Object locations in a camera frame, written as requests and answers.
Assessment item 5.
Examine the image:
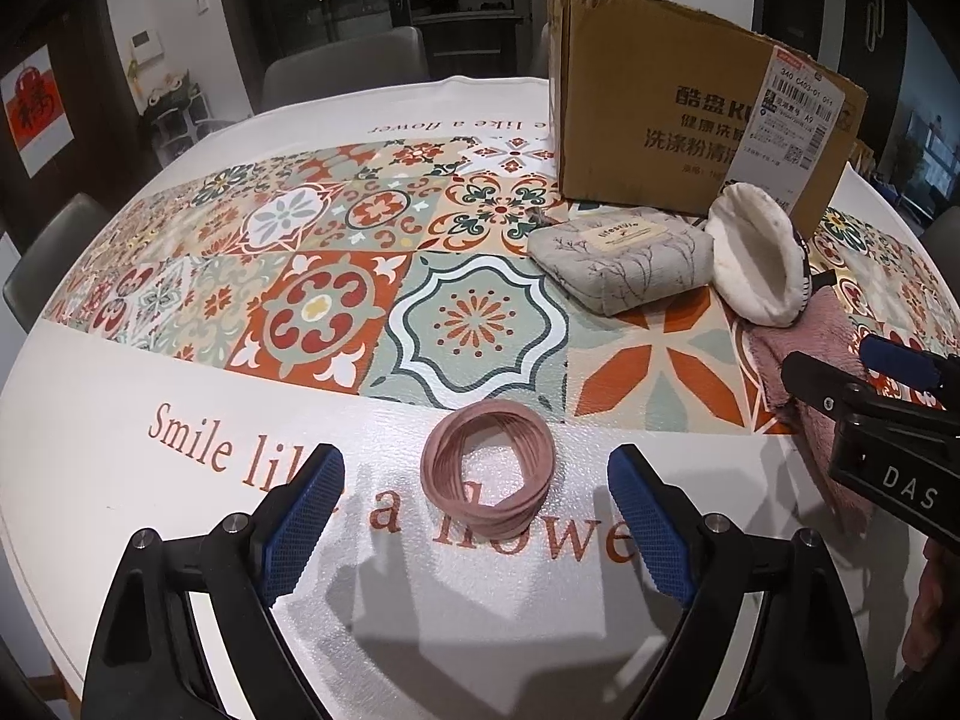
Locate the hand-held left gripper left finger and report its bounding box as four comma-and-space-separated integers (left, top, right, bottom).
82, 444, 346, 720

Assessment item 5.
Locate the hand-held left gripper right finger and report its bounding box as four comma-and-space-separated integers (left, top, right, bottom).
607, 444, 875, 720

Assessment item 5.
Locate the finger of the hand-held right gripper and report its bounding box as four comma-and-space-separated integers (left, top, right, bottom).
859, 334, 946, 391
780, 352, 871, 421

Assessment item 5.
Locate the pink fuzzy towel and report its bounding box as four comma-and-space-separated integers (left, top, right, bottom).
739, 289, 880, 535

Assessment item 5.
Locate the pink headband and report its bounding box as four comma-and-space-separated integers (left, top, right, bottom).
420, 403, 557, 533

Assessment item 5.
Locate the brown cardboard box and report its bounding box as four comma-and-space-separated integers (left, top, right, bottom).
544, 0, 869, 237

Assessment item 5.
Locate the person's right hand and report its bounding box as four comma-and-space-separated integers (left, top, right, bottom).
902, 540, 960, 673

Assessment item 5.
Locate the grey dining chair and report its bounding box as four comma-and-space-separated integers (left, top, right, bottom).
2, 193, 113, 332
919, 206, 960, 272
535, 22, 563, 80
261, 26, 430, 113

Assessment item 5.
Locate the white fleece-lined sock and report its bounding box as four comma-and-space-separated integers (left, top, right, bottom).
709, 181, 812, 328

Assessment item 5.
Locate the tile-pattern printed tablecloth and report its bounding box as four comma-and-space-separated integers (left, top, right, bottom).
0, 75, 960, 720

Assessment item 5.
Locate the grey branch-print fabric pouch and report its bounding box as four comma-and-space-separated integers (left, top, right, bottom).
527, 206, 715, 316

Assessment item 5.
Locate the white shoe rack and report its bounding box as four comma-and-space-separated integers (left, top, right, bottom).
141, 73, 212, 160

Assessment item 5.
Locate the dark wall panel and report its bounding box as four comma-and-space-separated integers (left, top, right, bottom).
838, 0, 913, 92

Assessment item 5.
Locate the gold loop wall ornament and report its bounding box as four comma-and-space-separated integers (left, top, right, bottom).
862, 0, 890, 53

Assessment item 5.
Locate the red and white wall calendar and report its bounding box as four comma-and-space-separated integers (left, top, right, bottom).
0, 45, 74, 178

